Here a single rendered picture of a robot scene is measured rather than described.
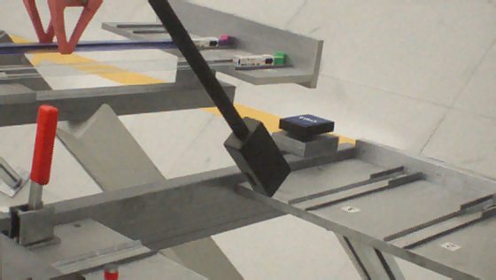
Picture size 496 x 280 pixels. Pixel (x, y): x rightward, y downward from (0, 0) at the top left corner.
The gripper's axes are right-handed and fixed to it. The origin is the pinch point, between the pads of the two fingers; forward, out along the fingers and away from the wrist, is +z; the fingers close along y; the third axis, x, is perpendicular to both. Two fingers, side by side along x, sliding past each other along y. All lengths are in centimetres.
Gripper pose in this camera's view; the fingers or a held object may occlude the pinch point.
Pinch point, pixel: (56, 42)
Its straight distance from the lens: 106.2
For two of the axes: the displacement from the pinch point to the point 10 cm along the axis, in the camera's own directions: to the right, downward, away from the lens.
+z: -1.2, 9.5, 2.9
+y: 6.6, 3.0, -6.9
